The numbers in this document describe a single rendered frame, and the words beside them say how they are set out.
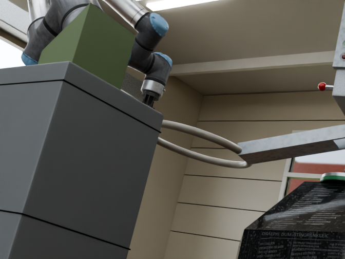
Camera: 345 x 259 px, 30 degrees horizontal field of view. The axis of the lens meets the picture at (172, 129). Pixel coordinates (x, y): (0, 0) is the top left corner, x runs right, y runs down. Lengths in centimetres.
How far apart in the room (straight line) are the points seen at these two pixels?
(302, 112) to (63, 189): 871
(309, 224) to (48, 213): 82
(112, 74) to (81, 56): 14
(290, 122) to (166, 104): 212
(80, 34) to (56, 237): 60
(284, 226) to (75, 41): 87
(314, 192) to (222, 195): 837
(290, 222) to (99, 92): 75
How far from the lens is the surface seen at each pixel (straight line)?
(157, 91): 259
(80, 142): 176
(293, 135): 239
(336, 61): 239
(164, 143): 277
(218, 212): 1055
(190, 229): 1083
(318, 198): 221
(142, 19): 253
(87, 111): 178
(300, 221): 209
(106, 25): 202
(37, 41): 222
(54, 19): 217
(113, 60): 203
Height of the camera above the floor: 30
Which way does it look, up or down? 15 degrees up
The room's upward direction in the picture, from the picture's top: 14 degrees clockwise
